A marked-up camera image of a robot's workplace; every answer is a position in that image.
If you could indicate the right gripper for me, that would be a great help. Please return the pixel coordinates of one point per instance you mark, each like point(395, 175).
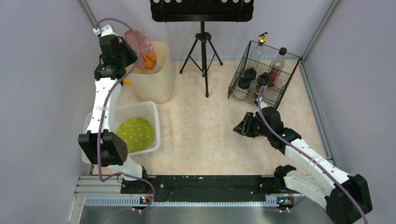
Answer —
point(247, 125)

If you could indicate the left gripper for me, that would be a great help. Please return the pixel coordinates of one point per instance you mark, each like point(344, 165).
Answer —
point(128, 52)

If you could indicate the pink polka dot plate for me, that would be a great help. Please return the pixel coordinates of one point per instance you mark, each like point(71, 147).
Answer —
point(139, 43)

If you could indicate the small pepper shaker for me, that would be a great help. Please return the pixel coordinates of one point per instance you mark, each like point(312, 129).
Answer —
point(257, 90)

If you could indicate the black-lid jar white beads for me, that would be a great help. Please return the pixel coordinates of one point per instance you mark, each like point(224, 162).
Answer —
point(244, 83)

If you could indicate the shiny black-lid spice jar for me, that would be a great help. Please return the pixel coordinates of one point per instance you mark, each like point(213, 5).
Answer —
point(263, 79)

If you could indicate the black-lid clear jar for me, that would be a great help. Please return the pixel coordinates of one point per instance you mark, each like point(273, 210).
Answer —
point(250, 74)

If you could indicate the white plastic perforated basket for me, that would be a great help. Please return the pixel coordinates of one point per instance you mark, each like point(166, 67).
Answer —
point(146, 110)

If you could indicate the tall sauce bottle black cap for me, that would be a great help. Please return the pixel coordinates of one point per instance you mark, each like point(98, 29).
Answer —
point(277, 66)

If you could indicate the glass bottle gold stopper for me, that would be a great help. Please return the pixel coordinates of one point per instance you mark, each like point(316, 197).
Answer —
point(259, 50)

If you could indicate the green polka dot plate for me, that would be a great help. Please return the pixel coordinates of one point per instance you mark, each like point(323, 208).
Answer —
point(137, 133)

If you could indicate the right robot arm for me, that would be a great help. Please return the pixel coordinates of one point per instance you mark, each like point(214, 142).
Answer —
point(344, 197)

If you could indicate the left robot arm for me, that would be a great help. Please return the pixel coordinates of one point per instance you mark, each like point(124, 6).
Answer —
point(100, 144)

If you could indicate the colourful toy blocks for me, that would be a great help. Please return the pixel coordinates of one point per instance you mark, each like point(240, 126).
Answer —
point(126, 81)

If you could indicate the toy fried chicken piece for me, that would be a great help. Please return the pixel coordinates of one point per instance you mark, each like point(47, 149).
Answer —
point(152, 56)

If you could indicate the cream plastic waste bin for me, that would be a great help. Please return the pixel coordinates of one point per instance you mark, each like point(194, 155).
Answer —
point(156, 84)

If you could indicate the black tripod music stand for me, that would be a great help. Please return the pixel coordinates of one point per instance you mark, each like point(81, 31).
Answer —
point(202, 11)

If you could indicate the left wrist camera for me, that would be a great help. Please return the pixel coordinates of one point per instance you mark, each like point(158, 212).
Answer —
point(104, 31)

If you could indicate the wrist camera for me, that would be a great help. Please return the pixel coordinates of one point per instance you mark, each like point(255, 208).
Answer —
point(104, 31)
point(260, 104)

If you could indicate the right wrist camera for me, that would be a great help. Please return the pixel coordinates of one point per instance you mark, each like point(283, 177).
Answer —
point(260, 104)

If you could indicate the black wire basket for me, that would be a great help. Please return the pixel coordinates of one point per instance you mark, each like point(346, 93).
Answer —
point(263, 65)

